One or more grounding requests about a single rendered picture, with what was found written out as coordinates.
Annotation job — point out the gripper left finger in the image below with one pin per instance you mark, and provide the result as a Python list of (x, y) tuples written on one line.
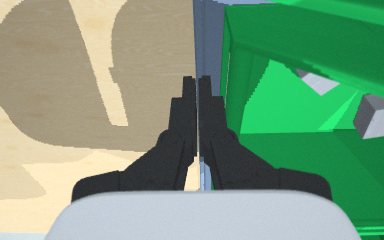
[(162, 168)]

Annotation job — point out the grey metal block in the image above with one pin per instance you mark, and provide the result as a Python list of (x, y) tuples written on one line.
[(369, 120), (319, 84)]

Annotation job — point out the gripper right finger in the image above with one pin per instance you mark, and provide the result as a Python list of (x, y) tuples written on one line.
[(233, 166)]

